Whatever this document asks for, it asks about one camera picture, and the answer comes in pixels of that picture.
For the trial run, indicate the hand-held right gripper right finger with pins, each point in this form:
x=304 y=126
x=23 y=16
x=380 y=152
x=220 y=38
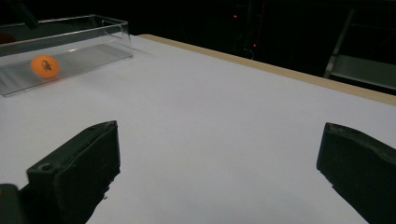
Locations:
x=358 y=169

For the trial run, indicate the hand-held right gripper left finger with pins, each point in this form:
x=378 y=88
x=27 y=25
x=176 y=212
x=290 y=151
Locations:
x=77 y=174

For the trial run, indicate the orange table tennis ball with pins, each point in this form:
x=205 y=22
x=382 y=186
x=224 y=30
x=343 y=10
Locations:
x=45 y=66

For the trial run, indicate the clear plastic container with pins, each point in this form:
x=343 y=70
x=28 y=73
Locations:
x=93 y=46

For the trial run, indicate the beige wooden table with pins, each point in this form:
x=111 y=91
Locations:
x=280 y=71

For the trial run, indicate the white metal stand frame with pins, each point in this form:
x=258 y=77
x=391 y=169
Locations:
x=361 y=70

